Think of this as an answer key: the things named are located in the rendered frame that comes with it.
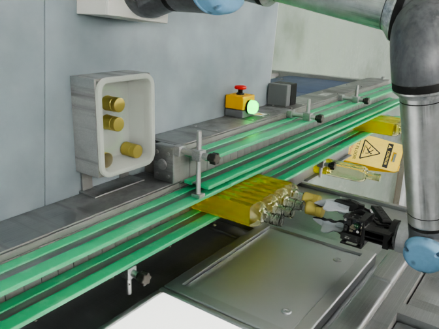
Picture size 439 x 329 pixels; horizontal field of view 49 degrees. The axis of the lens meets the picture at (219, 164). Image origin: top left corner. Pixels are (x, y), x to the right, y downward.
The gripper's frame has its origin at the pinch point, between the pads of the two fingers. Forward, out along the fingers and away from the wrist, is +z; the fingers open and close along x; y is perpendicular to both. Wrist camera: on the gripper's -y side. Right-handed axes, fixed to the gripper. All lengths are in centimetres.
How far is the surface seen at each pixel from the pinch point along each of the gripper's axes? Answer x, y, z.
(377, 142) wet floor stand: 64, -322, 81
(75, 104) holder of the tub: -28, 41, 43
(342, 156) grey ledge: 15, -98, 31
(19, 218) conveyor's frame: -6, 58, 42
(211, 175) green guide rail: -6.2, 9.8, 27.5
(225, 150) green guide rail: -13.9, 9.8, 23.4
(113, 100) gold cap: -28, 34, 38
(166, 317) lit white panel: 11.9, 45.1, 12.6
